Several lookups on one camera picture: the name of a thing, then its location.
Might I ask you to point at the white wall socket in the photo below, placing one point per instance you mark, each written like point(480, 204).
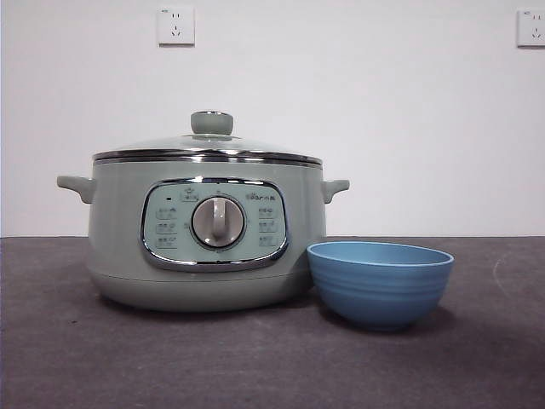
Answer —
point(532, 27)
point(176, 26)

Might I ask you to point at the glass lid with green knob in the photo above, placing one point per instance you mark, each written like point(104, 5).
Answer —
point(211, 124)

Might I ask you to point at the blue ribbed bowl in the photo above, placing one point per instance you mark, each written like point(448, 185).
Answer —
point(379, 294)

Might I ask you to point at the pale green electric steamer pot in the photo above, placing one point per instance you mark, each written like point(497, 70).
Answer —
point(119, 238)

